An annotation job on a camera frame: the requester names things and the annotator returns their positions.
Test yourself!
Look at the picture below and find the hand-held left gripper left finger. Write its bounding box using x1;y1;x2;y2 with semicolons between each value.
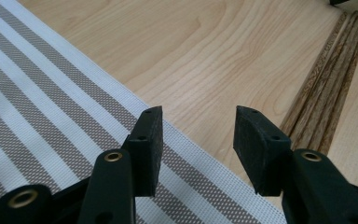
121;105;165;198

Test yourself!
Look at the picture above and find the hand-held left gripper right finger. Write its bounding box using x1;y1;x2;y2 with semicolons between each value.
232;105;294;198

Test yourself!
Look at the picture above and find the bundle of brown chopsticks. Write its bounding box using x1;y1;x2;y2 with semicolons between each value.
279;10;358;157

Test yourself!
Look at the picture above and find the grey white striped placemat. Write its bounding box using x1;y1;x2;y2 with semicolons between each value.
0;0;289;224

